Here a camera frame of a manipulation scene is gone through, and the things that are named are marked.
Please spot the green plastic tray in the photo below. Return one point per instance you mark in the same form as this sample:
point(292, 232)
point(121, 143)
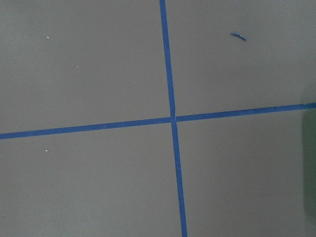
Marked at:
point(309, 161)

